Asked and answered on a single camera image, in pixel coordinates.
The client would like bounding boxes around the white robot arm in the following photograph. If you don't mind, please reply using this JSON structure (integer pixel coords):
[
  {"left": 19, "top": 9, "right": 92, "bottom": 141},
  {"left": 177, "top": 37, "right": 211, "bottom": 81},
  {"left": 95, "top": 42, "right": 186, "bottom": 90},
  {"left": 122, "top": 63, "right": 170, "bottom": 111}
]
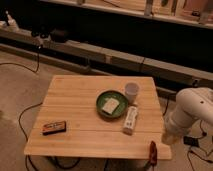
[{"left": 162, "top": 87, "right": 213, "bottom": 145}]

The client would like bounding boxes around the black device on floor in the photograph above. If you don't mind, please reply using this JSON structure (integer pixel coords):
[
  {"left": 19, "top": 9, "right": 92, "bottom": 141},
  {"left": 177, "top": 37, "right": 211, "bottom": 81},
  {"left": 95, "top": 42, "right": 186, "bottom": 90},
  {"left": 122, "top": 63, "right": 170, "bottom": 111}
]
[{"left": 183, "top": 136, "right": 199, "bottom": 147}]

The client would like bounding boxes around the wooden table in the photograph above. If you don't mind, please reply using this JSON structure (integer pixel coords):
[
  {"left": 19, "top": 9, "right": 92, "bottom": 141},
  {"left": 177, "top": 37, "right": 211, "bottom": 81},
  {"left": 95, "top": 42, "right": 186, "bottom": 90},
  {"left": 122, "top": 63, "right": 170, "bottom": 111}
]
[{"left": 24, "top": 75, "right": 172, "bottom": 160}]

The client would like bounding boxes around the white plastic cup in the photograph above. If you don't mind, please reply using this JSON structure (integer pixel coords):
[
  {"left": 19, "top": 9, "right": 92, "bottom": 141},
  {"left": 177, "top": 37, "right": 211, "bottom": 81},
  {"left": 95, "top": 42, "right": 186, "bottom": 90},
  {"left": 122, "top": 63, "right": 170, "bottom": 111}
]
[{"left": 125, "top": 82, "right": 139, "bottom": 103}]

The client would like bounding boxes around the white sponge on plate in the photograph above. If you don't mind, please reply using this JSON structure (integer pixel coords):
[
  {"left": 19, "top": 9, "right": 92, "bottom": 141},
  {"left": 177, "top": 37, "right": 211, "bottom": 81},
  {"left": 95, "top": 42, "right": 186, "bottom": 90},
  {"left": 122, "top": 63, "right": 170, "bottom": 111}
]
[{"left": 102, "top": 98, "right": 119, "bottom": 114}]

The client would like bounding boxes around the green round plate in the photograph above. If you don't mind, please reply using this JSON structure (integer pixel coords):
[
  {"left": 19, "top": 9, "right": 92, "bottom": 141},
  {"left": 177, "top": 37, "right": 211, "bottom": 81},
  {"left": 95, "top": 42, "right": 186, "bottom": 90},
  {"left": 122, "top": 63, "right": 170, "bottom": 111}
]
[{"left": 96, "top": 90, "right": 128, "bottom": 119}]

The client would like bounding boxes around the black orange cassette box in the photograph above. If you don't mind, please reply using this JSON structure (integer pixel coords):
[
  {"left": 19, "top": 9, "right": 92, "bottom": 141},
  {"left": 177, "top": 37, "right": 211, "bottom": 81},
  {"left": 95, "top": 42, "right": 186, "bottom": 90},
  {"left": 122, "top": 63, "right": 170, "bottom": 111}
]
[{"left": 42, "top": 121, "right": 66, "bottom": 135}]

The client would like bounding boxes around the black floor cable left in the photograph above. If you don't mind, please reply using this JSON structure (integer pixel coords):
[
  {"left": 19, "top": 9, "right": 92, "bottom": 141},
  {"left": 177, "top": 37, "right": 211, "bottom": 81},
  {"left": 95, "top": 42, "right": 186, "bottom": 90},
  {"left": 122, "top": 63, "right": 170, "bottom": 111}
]
[{"left": 0, "top": 44, "right": 44, "bottom": 171}]

